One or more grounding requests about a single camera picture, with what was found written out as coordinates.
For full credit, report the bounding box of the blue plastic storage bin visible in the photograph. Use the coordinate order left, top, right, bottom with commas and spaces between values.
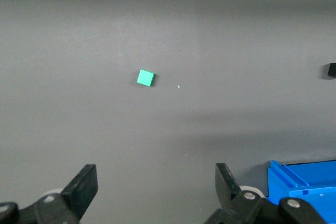
267, 159, 336, 224

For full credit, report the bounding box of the dark grey table mat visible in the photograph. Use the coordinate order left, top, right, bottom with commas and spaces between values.
0, 0, 336, 224

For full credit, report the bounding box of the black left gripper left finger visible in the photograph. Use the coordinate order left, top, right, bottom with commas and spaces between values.
0, 163, 99, 224

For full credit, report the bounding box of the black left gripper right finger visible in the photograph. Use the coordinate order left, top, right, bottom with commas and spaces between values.
203, 163, 328, 224

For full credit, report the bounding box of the small green cube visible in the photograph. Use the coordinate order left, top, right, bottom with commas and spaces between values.
136, 69, 156, 87

